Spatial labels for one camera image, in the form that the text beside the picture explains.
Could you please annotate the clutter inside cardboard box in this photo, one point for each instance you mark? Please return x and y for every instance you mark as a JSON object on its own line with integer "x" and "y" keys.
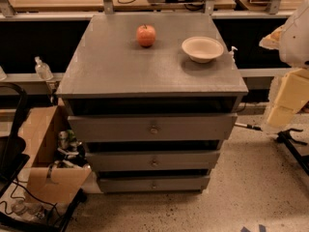
{"x": 70, "y": 152}

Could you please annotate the grey drawer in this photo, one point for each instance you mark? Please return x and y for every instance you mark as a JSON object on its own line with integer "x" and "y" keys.
{"x": 152, "y": 160}
{"x": 152, "y": 128}
{"x": 153, "y": 184}

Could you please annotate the grey bottom drawer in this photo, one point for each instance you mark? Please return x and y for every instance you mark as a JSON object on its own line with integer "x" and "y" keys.
{"x": 153, "y": 184}

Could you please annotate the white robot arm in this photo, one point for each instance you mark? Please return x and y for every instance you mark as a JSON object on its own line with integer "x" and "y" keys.
{"x": 292, "y": 42}

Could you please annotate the black stand with metal pole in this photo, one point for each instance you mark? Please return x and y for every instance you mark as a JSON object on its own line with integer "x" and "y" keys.
{"x": 285, "y": 137}

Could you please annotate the black chair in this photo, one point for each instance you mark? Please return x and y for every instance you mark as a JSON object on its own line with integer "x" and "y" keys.
{"x": 12, "y": 158}

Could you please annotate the clear sanitizer bottle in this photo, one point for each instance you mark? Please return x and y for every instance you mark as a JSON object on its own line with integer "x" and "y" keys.
{"x": 42, "y": 69}

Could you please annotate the small white pump bottle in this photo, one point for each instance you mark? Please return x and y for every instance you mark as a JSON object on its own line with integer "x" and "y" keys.
{"x": 233, "y": 52}

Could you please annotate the grey top drawer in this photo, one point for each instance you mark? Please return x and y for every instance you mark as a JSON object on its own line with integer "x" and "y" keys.
{"x": 152, "y": 128}

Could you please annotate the white paper bowl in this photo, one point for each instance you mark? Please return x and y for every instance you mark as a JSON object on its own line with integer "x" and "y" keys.
{"x": 202, "y": 49}

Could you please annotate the grey wooden drawer cabinet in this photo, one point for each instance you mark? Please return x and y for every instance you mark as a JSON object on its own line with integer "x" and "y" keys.
{"x": 111, "y": 74}

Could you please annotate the brown cardboard box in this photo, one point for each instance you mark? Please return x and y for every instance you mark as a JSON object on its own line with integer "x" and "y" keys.
{"x": 47, "y": 181}

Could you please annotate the grey middle drawer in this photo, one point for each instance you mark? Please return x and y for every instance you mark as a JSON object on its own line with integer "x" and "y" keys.
{"x": 152, "y": 160}

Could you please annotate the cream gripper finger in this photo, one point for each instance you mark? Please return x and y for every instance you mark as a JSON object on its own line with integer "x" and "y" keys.
{"x": 279, "y": 116}

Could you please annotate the red apple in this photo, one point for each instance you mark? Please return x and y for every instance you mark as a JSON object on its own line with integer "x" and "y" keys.
{"x": 146, "y": 35}

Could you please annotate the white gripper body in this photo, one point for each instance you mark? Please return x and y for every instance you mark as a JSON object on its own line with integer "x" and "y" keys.
{"x": 296, "y": 41}

